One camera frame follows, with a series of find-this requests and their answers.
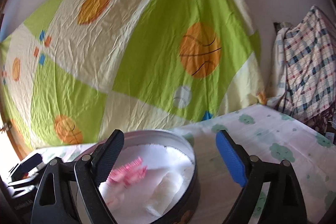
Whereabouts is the white pink-trimmed towel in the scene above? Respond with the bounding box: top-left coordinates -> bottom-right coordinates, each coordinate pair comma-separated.
98,157 -> 184,217

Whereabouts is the cloud pattern table cloth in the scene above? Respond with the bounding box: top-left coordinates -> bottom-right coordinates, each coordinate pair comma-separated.
34,104 -> 336,224

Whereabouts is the round cookie tin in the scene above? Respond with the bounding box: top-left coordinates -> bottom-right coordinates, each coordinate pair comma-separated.
68,129 -> 201,224

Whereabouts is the plaid checked cloth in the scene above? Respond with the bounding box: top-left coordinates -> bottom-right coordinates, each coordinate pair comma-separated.
266,6 -> 335,123

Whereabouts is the green basketball pattern sheet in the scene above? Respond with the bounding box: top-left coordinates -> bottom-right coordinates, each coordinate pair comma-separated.
1,0 -> 266,155

